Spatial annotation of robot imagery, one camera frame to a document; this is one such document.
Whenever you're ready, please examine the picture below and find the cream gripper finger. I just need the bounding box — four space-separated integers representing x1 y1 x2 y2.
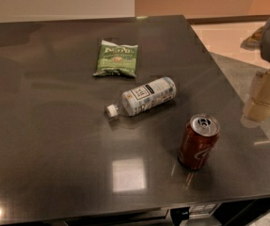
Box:
244 69 270 122

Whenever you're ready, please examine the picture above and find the red coke can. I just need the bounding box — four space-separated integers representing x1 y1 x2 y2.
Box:
178 113 220 170

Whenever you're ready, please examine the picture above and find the clear plastic water bottle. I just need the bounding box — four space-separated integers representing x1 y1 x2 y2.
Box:
105 77 177 118

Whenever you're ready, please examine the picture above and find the dark table drawer front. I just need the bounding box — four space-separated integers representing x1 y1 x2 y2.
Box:
40 198 270 226

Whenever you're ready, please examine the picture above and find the green chip bag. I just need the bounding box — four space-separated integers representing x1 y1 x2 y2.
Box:
93 40 138 78

